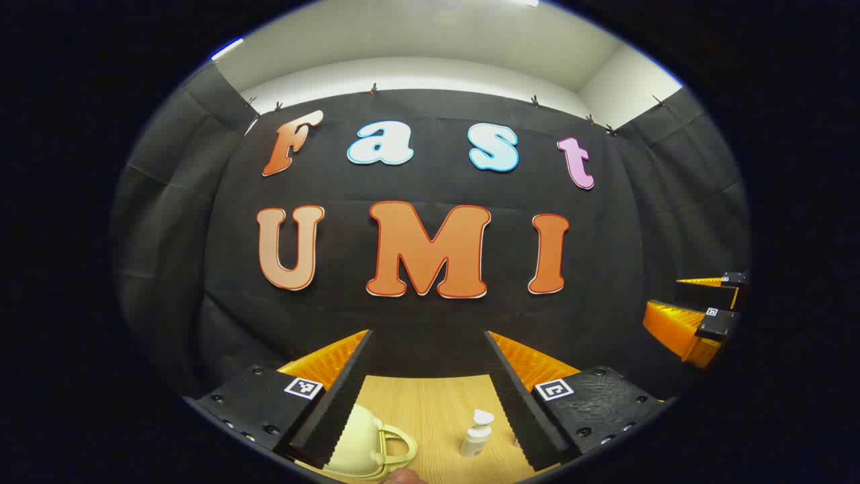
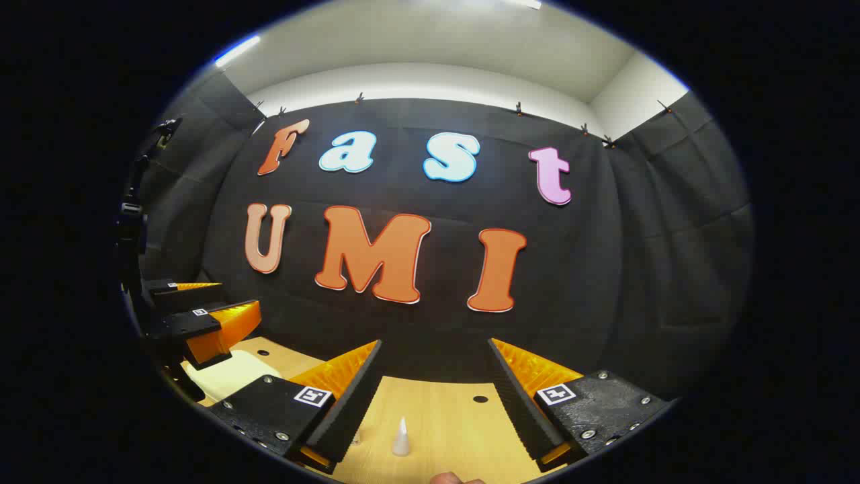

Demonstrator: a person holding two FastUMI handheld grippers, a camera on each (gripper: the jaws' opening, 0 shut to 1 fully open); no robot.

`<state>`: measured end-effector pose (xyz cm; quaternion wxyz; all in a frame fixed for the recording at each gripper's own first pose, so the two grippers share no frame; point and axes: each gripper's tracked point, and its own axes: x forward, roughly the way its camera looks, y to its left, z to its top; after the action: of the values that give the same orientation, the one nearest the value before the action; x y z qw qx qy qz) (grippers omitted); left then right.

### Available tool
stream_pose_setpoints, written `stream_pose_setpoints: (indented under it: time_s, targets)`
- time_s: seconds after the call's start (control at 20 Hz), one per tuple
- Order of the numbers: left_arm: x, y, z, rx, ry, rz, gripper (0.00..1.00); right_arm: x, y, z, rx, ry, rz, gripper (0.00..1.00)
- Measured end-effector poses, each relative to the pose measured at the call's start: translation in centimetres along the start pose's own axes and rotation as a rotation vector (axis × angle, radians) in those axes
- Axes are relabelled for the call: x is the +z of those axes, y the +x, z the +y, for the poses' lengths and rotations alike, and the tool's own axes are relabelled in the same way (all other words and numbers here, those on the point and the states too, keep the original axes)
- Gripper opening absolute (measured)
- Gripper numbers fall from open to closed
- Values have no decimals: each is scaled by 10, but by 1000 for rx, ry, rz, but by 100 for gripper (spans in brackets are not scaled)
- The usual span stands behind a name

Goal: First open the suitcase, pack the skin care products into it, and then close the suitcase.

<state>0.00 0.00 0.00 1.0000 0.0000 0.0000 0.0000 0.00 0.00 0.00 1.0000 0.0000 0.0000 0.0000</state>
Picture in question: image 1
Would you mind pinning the black backdrop cloth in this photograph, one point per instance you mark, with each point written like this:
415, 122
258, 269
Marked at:
430, 316

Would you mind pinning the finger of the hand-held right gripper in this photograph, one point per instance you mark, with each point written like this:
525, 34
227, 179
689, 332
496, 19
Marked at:
717, 324
705, 294

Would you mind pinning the white pump bottle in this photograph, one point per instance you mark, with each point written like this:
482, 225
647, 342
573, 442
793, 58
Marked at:
476, 440

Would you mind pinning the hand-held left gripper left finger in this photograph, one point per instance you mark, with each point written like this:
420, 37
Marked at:
342, 403

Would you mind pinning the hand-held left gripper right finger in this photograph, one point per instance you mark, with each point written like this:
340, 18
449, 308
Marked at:
514, 410

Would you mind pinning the ceiling light strip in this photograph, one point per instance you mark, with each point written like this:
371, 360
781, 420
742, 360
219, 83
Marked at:
227, 49

